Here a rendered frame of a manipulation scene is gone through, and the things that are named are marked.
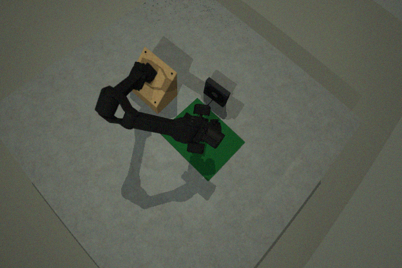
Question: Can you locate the green circuit board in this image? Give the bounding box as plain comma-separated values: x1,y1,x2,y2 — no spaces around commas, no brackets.
161,98,245,181

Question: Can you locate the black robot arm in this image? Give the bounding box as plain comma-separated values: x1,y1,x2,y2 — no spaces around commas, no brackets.
95,62,225,149

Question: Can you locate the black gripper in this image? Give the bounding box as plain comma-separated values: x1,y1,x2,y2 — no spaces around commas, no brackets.
187,104,211,154

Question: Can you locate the black square fan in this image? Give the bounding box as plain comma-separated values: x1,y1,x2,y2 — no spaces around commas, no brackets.
204,77,231,107

